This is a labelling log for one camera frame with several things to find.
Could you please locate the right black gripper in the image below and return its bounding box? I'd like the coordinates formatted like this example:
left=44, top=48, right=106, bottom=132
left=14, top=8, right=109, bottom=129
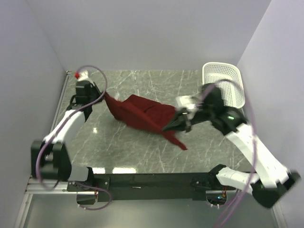
left=161, top=105, right=212, bottom=133

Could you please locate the dark red t-shirt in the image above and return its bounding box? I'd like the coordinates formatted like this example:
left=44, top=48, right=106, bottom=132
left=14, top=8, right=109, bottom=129
left=104, top=93, right=187, bottom=150

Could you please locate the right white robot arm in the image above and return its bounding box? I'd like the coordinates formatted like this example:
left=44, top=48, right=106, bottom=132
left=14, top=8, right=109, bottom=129
left=163, top=86, right=301, bottom=209

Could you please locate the white perforated plastic basket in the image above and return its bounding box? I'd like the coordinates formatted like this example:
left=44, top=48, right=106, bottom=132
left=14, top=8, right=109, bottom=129
left=202, top=62, right=245, bottom=109

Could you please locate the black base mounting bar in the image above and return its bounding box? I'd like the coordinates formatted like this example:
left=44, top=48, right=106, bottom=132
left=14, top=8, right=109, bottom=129
left=67, top=172, right=235, bottom=202

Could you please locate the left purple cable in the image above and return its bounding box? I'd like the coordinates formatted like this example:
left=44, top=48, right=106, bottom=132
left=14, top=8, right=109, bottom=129
left=35, top=65, right=112, bottom=212

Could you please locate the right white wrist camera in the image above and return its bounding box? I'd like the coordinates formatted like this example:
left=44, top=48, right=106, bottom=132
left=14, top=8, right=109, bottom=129
left=175, top=95, right=200, bottom=120

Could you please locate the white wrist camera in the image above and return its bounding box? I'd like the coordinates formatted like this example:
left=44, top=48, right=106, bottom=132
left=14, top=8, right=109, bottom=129
left=175, top=95, right=200, bottom=120
left=75, top=70, right=93, bottom=84

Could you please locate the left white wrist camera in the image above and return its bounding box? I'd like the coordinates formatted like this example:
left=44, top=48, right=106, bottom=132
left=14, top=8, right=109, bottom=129
left=75, top=70, right=93, bottom=84

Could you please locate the aluminium frame rail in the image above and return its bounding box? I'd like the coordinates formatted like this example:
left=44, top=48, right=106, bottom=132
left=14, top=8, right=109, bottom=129
left=25, top=70, right=95, bottom=194

